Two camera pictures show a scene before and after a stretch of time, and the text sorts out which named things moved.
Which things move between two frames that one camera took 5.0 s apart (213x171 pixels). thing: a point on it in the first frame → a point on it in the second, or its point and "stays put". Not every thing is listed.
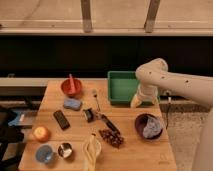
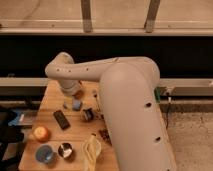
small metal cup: (65, 150) stays put
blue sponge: (72, 103) stays put
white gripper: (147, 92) → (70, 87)
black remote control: (61, 119) stays put
